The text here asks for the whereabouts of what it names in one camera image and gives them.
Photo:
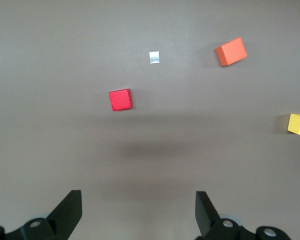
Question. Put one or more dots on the red wooden block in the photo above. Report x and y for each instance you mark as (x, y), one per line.
(119, 100)

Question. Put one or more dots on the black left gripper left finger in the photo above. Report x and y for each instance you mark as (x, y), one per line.
(65, 215)

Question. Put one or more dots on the small silver tape patch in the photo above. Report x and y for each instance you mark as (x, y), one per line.
(154, 57)

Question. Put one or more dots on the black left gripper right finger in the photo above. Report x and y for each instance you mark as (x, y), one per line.
(207, 220)

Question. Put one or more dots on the orange wooden block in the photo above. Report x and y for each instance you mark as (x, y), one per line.
(231, 52)

